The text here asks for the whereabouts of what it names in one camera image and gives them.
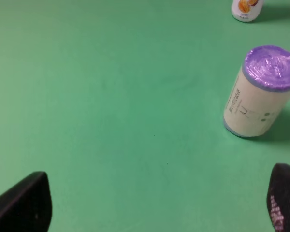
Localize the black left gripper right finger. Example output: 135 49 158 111
266 163 290 232

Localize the blue cap yogurt bottle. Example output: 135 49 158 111
231 0 264 22

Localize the purple garbage bag roll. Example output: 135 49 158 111
223 45 290 138

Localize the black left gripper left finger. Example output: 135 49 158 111
0 171 52 232

